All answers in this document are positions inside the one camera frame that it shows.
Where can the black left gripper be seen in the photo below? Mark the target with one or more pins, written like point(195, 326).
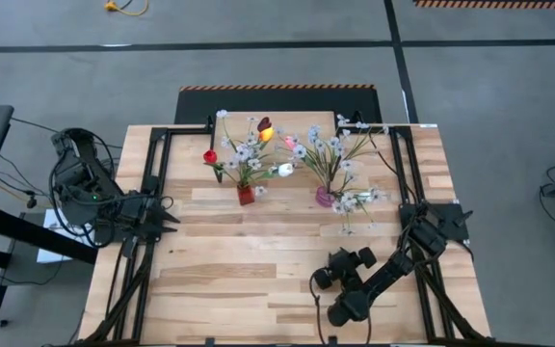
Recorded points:
point(142, 214)

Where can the orange black hazard floor strip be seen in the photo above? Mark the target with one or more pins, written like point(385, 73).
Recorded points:
point(499, 4)

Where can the black aluminium table frame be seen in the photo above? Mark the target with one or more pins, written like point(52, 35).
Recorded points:
point(186, 130)

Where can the white blossom artificial spray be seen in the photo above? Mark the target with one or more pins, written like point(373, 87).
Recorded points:
point(328, 161)
point(243, 153)

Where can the flowers pile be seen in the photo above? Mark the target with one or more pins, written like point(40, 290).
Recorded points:
point(347, 205)

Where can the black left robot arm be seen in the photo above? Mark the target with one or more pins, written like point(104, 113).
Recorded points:
point(85, 183)

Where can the black hazard-striped floor mat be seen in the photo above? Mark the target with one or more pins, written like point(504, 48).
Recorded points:
point(200, 103)

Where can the wooden shelf with black legs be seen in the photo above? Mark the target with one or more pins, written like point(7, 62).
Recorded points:
point(301, 120)

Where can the white printed paper sheet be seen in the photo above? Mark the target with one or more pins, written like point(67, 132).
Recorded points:
point(48, 256)

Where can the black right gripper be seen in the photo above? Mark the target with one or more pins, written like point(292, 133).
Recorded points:
point(345, 267)

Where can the orange yellow artificial tulip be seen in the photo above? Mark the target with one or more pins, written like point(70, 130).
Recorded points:
point(266, 134)

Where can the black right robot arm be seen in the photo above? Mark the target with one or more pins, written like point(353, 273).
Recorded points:
point(388, 274)

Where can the red glass vase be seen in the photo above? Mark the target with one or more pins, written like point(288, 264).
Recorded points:
point(246, 195)

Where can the purple ribbed glass vase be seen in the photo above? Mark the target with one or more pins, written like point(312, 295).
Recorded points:
point(323, 198)

